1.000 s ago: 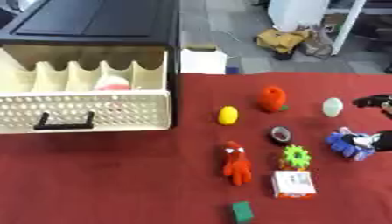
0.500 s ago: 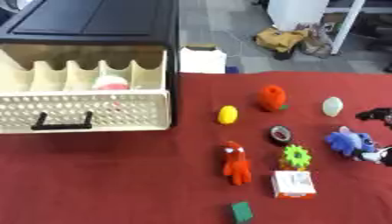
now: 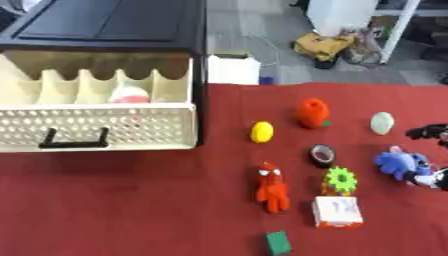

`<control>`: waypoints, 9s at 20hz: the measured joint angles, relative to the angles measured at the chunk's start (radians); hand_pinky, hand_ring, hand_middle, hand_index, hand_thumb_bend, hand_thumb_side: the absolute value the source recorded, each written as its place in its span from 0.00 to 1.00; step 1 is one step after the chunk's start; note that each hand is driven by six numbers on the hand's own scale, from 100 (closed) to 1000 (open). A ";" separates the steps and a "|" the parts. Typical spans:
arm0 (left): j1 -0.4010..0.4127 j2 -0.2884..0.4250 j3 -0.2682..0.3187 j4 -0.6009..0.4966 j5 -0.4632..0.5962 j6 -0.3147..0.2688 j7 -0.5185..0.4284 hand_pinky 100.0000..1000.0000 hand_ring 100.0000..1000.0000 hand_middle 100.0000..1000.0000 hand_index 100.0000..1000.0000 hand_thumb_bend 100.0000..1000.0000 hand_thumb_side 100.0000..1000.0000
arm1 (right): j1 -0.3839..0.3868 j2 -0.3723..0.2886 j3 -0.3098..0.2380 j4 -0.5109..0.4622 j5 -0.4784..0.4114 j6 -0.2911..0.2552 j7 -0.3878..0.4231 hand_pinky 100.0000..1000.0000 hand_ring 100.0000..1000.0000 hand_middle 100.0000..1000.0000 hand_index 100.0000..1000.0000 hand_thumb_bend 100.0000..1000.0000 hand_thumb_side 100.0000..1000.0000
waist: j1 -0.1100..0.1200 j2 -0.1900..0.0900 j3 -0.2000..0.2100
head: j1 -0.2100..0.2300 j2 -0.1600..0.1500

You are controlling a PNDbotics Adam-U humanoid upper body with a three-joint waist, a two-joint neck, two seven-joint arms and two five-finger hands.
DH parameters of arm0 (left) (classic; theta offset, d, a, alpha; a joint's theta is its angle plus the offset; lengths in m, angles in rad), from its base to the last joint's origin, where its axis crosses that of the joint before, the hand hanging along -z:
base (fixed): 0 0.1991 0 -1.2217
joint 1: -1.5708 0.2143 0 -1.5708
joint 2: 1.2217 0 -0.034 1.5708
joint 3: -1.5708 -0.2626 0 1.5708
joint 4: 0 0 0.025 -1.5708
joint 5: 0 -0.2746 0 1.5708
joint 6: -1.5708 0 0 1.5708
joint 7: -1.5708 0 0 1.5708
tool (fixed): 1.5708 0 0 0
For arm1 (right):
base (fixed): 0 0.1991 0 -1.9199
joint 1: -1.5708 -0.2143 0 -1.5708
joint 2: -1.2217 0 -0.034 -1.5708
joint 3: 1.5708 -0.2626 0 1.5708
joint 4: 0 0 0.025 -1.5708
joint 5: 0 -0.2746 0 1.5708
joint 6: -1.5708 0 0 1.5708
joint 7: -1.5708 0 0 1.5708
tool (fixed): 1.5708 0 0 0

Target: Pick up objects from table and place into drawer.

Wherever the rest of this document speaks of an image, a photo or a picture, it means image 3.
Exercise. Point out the yellow toy lemon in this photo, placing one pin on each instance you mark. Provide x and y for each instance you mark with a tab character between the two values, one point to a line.
262	132

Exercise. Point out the pale compartment drawer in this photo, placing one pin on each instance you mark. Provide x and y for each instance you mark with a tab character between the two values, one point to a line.
87	130

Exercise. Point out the black cabinet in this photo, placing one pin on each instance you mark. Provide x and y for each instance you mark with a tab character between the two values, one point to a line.
111	23

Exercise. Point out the yellow bag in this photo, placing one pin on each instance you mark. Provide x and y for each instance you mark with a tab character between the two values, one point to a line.
321	45

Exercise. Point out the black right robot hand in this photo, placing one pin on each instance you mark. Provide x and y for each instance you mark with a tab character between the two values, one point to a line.
433	131

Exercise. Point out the green block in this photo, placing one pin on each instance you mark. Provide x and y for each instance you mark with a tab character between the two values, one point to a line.
278	242

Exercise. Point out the orange toy fruit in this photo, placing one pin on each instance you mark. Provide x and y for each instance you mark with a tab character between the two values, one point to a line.
312	112

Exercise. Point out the pale green egg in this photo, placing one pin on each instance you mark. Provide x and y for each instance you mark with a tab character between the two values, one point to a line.
382	123

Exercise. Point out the red masked figure toy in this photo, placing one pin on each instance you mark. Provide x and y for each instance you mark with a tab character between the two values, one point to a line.
272	188

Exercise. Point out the small blue object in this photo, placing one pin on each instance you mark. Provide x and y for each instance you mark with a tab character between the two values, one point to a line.
266	80

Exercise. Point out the white and orange box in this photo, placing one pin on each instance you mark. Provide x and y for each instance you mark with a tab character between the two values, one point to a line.
337	212

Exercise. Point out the pink and white round toy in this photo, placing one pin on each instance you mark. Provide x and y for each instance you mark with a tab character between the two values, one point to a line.
129	95

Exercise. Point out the blue soft toy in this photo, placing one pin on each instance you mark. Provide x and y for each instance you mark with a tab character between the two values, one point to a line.
399	163

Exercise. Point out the white shelf frame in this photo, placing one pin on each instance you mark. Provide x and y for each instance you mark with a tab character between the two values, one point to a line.
396	30

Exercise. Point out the green gear toy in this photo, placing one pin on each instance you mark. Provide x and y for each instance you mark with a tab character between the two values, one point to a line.
340	180

